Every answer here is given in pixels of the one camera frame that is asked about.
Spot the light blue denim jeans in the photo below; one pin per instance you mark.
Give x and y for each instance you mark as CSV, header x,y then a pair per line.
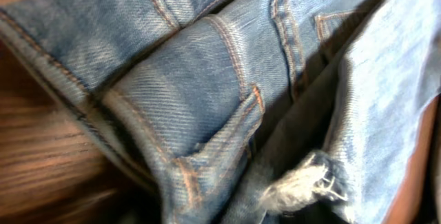
x,y
242,111

